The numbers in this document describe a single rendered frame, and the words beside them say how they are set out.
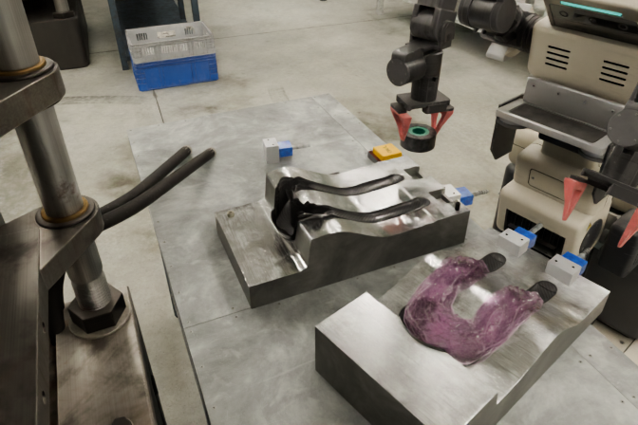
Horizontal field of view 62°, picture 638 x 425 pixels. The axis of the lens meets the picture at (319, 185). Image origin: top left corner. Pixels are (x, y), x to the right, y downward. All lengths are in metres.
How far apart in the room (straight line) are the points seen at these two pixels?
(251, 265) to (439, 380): 0.43
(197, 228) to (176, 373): 0.85
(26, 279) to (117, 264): 1.66
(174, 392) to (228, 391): 1.04
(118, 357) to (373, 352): 0.47
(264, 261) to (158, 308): 1.23
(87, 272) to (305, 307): 0.40
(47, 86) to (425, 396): 0.68
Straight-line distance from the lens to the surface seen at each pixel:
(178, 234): 1.26
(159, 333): 2.15
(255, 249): 1.09
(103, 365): 1.05
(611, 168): 0.99
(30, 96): 0.81
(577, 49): 1.28
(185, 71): 4.16
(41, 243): 0.93
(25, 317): 0.80
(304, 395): 0.92
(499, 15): 1.24
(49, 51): 4.80
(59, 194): 0.93
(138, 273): 2.42
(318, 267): 1.04
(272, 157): 1.47
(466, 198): 1.31
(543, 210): 1.41
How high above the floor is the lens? 1.56
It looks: 33 degrees down
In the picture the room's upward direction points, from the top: straight up
